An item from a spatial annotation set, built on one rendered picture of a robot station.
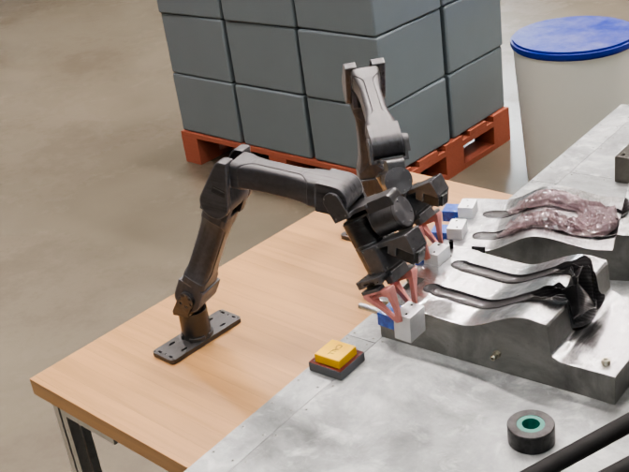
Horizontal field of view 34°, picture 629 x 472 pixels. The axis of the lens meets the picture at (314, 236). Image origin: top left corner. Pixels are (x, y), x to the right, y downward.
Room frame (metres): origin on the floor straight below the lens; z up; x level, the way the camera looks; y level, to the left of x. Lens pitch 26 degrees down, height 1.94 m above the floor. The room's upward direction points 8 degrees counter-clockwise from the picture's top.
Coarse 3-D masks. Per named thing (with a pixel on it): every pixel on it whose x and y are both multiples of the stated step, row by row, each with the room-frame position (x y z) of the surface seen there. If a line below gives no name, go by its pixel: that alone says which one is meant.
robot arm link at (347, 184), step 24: (216, 168) 1.76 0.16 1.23; (240, 168) 1.75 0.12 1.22; (264, 168) 1.74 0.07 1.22; (288, 168) 1.73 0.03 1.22; (216, 192) 1.77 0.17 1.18; (264, 192) 1.74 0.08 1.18; (288, 192) 1.71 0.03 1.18; (312, 192) 1.67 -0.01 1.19; (336, 192) 1.65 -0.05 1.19; (360, 192) 1.69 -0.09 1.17; (216, 216) 1.77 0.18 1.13
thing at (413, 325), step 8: (360, 304) 1.68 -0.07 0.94; (408, 304) 1.62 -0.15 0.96; (416, 304) 1.62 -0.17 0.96; (376, 312) 1.65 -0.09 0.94; (392, 312) 1.62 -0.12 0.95; (408, 312) 1.60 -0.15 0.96; (416, 312) 1.60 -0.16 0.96; (424, 312) 1.61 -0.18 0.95; (384, 320) 1.62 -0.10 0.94; (392, 320) 1.61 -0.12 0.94; (408, 320) 1.58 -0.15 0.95; (416, 320) 1.59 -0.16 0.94; (424, 320) 1.61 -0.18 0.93; (392, 328) 1.61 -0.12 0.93; (400, 328) 1.59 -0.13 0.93; (408, 328) 1.58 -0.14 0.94; (416, 328) 1.59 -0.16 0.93; (424, 328) 1.61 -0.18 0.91; (400, 336) 1.59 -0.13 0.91; (408, 336) 1.58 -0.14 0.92; (416, 336) 1.59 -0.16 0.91
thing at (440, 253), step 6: (432, 246) 1.92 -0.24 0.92; (438, 246) 1.91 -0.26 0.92; (444, 246) 1.91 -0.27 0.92; (432, 252) 1.89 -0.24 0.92; (438, 252) 1.89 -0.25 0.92; (444, 252) 1.90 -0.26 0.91; (432, 258) 1.88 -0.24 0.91; (438, 258) 1.88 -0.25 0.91; (444, 258) 1.89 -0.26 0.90; (432, 264) 1.89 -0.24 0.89; (438, 264) 1.88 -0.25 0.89
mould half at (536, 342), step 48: (480, 288) 1.77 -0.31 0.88; (528, 288) 1.69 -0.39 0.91; (384, 336) 1.78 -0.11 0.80; (432, 336) 1.70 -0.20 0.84; (480, 336) 1.63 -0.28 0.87; (528, 336) 1.56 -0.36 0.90; (576, 336) 1.59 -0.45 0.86; (624, 336) 1.57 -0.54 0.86; (576, 384) 1.50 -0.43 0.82; (624, 384) 1.48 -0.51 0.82
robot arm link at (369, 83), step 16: (352, 64) 2.19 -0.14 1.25; (384, 64) 2.18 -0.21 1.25; (352, 80) 2.17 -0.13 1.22; (368, 80) 2.14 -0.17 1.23; (384, 80) 2.20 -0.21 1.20; (368, 96) 2.09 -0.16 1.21; (384, 96) 2.22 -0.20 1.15; (368, 112) 2.05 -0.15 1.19; (384, 112) 2.04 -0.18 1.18; (368, 128) 2.00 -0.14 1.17; (384, 128) 2.00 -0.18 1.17; (384, 144) 1.97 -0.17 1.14; (400, 144) 1.97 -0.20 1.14
